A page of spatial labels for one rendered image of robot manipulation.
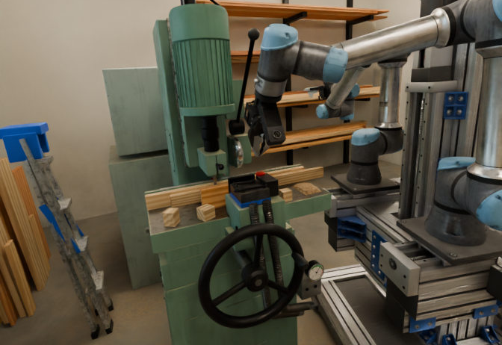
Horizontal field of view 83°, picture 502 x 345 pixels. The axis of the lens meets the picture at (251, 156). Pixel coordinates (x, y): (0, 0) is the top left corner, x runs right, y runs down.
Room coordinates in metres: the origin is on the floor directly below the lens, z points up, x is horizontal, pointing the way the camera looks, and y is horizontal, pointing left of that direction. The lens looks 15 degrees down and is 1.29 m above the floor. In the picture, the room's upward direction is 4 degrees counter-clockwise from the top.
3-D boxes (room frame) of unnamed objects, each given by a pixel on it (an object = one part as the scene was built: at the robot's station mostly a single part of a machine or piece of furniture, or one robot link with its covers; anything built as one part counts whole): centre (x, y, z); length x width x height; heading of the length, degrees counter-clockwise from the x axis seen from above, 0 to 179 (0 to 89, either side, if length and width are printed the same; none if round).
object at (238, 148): (1.11, 0.06, 1.02); 0.12 x 0.03 x 0.12; 21
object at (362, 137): (1.25, -0.52, 0.98); 0.13 x 0.12 x 0.14; 113
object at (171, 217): (0.76, 0.24, 0.92); 0.04 x 0.03 x 0.04; 168
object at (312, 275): (0.84, -0.19, 0.65); 0.06 x 0.04 x 0.08; 111
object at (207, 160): (0.96, 0.14, 1.03); 0.14 x 0.07 x 0.09; 21
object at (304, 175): (0.99, 0.00, 0.92); 0.60 x 0.02 x 0.04; 111
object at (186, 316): (1.05, 0.17, 0.35); 0.58 x 0.45 x 0.71; 21
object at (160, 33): (1.21, 0.24, 1.16); 0.22 x 0.22 x 0.72; 21
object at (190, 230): (0.86, 0.03, 0.87); 0.61 x 0.30 x 0.06; 111
